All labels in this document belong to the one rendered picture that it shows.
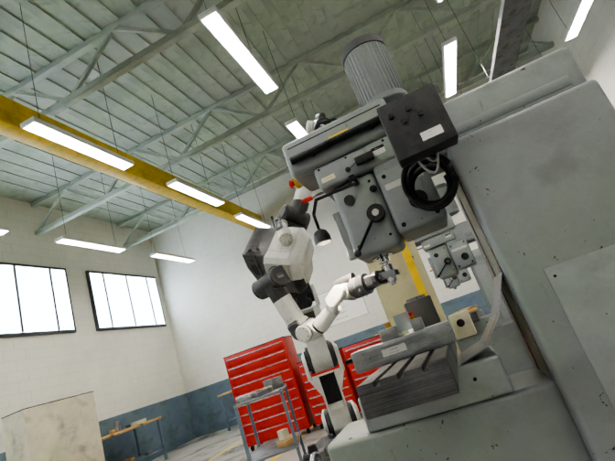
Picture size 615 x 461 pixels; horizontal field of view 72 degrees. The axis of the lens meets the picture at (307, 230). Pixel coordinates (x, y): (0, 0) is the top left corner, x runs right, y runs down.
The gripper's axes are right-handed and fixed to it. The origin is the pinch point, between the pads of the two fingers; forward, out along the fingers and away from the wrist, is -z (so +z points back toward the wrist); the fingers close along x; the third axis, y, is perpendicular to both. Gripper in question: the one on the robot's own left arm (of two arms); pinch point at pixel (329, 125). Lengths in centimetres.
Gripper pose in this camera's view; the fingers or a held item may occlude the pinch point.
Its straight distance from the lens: 197.3
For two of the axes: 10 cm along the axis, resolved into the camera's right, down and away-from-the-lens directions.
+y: -2.6, -9.3, -2.5
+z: -1.7, -2.1, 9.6
